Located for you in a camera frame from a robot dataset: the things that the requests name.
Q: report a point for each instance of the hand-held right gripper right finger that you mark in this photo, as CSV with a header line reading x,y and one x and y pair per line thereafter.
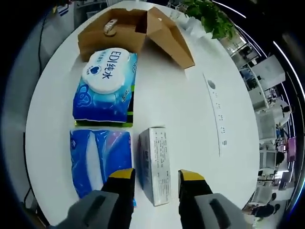
x,y
201,210

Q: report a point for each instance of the purple lit monitor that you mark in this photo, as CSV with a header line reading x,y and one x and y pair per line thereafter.
x,y
291,146

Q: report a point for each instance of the small grey printed carton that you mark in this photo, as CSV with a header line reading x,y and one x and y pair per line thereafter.
x,y
156,167

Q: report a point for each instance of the blue white wet wipes pack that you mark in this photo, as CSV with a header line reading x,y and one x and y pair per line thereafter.
x,y
104,83

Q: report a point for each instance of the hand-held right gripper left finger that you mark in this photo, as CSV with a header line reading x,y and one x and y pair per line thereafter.
x,y
112,202

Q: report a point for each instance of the blue soft tissue pack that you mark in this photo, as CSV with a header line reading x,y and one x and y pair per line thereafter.
x,y
104,152

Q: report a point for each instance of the long curved ceiling light strip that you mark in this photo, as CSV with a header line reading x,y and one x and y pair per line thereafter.
x,y
293,71

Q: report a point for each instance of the green potted plant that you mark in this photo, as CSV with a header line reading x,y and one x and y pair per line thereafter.
x,y
214,19

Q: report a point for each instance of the brown cardboard shoe box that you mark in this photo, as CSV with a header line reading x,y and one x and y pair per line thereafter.
x,y
171,40

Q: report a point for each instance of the white tube with red label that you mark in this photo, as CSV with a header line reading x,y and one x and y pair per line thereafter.
x,y
110,25

